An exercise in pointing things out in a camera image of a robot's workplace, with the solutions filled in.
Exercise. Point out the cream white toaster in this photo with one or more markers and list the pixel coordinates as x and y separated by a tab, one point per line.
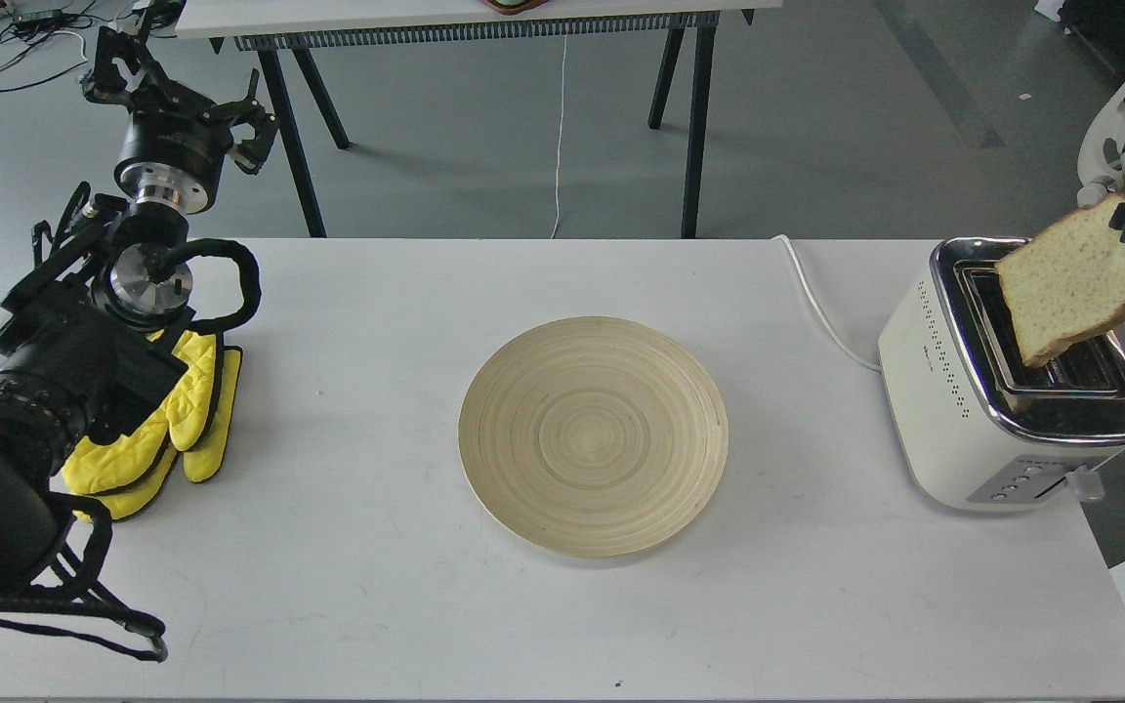
979	430

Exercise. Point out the white background table black legs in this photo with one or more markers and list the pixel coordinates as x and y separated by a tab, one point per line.
269	28

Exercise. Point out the slice of white bread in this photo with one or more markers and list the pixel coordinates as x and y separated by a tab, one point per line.
1066	284

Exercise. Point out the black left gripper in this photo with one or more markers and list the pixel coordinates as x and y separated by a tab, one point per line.
170	149

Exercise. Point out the brown object on background table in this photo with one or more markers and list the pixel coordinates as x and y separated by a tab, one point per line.
512	7

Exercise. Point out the round bamboo plate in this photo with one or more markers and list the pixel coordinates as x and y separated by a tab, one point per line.
594	437

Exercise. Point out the yellow quilted pot holder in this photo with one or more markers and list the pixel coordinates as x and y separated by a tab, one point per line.
199	464

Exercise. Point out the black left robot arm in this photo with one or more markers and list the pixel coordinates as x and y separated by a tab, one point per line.
89	344

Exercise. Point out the yellow oven mitt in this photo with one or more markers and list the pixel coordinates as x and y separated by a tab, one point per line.
179	422

